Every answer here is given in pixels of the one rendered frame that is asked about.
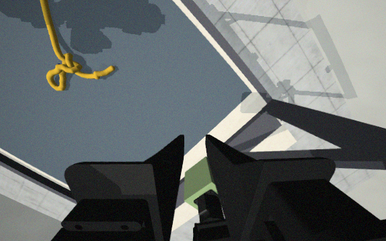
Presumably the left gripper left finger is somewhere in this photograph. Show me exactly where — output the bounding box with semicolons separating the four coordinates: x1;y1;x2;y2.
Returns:
64;135;184;241

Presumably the blue-grey mat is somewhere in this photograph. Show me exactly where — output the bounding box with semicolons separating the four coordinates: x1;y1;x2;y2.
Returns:
0;0;252;185

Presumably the yellow rope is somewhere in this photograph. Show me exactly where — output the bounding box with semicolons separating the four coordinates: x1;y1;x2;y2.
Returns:
40;0;115;91

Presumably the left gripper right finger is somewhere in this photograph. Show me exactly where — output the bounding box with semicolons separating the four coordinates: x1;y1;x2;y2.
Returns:
205;135;336;241

